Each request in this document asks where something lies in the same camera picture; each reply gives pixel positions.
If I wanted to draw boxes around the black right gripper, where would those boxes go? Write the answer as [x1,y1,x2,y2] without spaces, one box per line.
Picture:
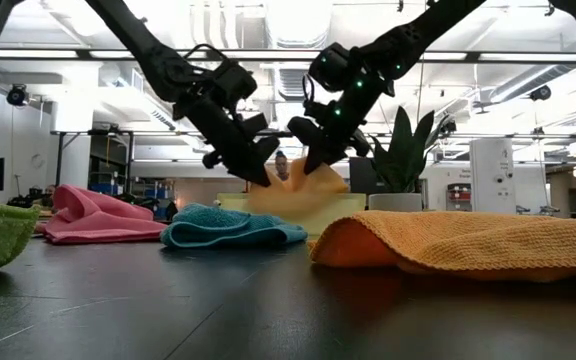
[287,115,372,174]

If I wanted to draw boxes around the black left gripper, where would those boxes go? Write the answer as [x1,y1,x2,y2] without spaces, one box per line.
[201,119,281,188]

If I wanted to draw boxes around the orange microfiber towel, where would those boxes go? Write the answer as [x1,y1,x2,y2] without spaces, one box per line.
[307,209,576,282]
[245,157,352,224]

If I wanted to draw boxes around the blue microfiber towel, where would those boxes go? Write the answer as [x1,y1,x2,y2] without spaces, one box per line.
[160,202,309,250]

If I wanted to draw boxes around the pink microfiber towel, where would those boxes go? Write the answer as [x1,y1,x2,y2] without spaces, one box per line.
[35,183,169,246]

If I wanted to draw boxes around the person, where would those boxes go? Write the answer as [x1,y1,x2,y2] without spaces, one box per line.
[273,149,290,182]

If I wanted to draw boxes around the black monitor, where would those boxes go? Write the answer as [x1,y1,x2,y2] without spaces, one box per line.
[348,157,384,196]

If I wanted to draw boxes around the yellow plastic bin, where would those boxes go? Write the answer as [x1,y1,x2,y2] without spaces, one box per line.
[216,192,368,236]

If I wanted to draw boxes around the artificial plant in white pot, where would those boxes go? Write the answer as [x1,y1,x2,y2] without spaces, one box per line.
[367,105,452,213]

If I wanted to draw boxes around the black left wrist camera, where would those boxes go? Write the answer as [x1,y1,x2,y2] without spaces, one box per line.
[240,112,269,137]

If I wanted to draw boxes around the black ceiling camera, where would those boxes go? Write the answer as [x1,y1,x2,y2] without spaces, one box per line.
[6,83,30,107]
[528,84,553,102]

